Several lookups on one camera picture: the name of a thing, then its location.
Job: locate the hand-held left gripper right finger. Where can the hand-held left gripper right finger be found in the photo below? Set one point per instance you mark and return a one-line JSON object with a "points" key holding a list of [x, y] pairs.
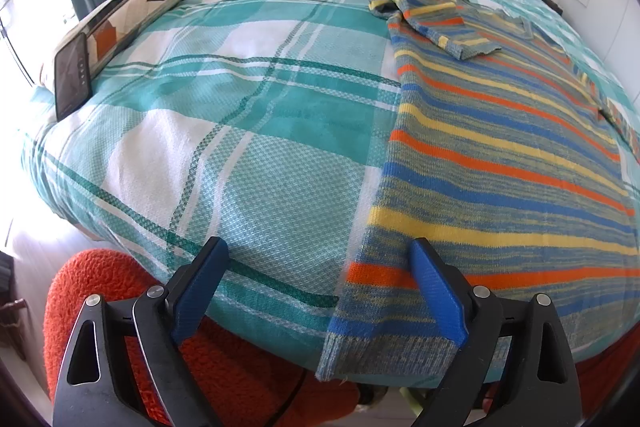
{"points": [[440, 292]]}

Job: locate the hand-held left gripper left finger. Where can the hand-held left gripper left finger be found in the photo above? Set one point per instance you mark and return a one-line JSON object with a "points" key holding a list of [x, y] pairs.
{"points": [[197, 287]]}

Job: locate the striped knit sweater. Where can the striped knit sweater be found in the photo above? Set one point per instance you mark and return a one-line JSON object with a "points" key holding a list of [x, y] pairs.
{"points": [[475, 157]]}

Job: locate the orange fleece cloth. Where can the orange fleece cloth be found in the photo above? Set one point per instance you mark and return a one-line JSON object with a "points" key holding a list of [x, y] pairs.
{"points": [[100, 272]]}

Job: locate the teal plaid bedspread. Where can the teal plaid bedspread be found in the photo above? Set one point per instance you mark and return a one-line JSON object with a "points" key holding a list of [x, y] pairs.
{"points": [[225, 107]]}

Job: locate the black tablet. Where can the black tablet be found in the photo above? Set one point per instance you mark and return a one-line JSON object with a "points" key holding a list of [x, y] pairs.
{"points": [[72, 72]]}

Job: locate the brown patterned pillow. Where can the brown patterned pillow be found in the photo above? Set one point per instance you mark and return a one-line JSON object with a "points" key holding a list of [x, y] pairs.
{"points": [[145, 2]]}

